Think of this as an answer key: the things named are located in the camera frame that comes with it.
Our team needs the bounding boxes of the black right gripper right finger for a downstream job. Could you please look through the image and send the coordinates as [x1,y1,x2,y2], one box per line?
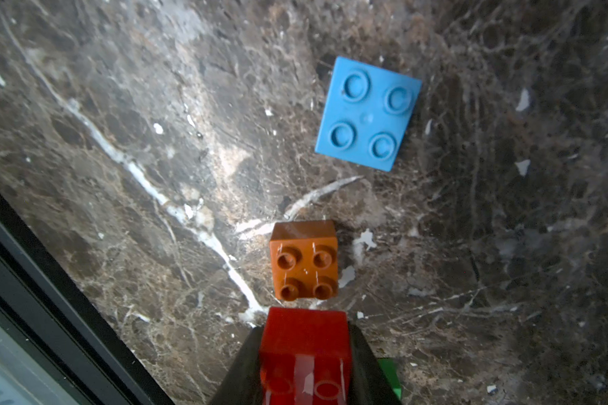
[348,323,401,405]

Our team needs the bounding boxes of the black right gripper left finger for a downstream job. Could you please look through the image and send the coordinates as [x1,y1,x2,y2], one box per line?
[209,327,263,405]

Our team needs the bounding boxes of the green lego brick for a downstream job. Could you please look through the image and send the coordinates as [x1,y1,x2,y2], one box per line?
[378,358,402,400]

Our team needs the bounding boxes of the red lego brick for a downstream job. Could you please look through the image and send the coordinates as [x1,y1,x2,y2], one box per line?
[259,307,352,405]

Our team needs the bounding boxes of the orange lego brick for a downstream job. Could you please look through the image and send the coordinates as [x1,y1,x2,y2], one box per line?
[269,219,339,301]

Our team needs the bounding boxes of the light blue lego brick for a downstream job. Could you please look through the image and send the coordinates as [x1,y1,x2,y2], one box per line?
[315,57,422,172]

